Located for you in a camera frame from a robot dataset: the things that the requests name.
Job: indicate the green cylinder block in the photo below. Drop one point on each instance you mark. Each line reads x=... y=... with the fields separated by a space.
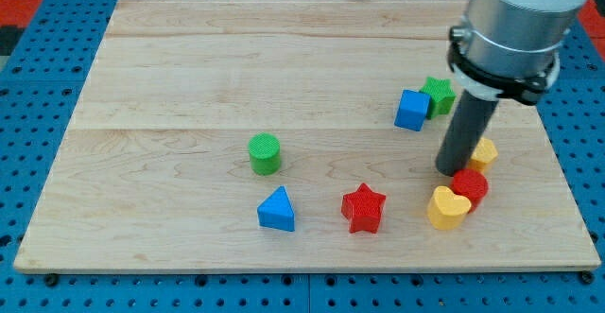
x=264 y=151

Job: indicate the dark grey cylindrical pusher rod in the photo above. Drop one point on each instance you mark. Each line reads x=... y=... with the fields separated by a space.
x=469 y=122

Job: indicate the red star block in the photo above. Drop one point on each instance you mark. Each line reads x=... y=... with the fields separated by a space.
x=363 y=209

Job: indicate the green star block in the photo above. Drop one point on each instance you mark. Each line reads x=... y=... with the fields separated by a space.
x=441 y=96

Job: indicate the blue triangle block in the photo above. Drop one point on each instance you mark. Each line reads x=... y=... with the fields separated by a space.
x=276 y=211

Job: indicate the yellow heart block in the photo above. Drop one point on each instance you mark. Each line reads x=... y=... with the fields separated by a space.
x=447 y=210

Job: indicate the yellow hexagon block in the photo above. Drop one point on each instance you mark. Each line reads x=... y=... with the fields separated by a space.
x=484 y=156

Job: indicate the blue cube block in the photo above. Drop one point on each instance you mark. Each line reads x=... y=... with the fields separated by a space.
x=412 y=110

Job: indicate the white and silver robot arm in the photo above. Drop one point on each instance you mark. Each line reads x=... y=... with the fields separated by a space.
x=501 y=49

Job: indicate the red cylinder block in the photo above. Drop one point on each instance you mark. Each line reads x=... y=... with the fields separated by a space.
x=470 y=184

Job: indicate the light wooden board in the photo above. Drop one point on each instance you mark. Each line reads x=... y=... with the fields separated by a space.
x=153 y=174

